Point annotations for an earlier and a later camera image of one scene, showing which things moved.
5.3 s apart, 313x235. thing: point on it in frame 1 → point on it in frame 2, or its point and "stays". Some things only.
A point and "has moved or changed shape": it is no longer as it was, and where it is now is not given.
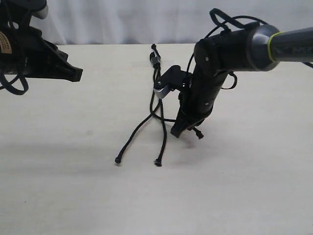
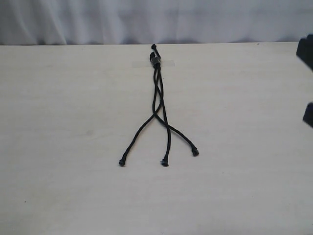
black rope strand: (154, 47) has moved or changed shape
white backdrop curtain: (160, 22) stays
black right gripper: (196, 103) → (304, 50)
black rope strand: (118, 159) → (123, 158)
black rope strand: (155, 67) → (165, 161)
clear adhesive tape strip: (147, 63) stays
